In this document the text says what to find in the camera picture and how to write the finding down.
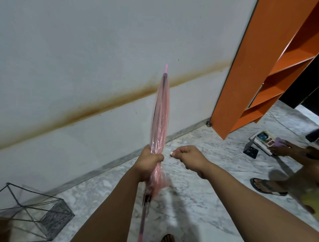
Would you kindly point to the person's left hand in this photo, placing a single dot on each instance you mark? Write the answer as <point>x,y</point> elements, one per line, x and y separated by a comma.
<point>147,164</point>

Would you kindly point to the person's right hand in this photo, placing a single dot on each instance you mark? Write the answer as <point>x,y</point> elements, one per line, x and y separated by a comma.
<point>193,159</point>

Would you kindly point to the person's left forearm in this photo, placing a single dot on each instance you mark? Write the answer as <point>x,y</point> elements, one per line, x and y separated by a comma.
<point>112,212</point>

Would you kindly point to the person's right forearm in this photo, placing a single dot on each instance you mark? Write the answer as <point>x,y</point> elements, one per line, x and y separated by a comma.
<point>249,207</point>

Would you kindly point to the person's black sandal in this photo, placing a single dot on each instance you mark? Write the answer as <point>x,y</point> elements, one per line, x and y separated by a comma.
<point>167,238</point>

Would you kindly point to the metal door stopper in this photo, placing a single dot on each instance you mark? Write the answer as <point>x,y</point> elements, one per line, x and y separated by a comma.
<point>208,123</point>

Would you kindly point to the black small box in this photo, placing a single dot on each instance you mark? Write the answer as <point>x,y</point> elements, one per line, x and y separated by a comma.
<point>250,150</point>

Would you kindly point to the white book blue print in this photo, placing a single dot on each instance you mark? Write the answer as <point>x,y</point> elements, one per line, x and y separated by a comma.
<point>264,140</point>

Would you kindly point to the pale purple item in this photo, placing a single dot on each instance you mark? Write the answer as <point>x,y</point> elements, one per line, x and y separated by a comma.
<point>280,142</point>

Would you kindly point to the orange wooden bookshelf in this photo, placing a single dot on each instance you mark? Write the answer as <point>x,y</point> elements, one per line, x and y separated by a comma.
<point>249,74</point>

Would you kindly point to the black cabinet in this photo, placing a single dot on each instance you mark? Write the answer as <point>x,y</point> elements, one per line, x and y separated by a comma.
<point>301,89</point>

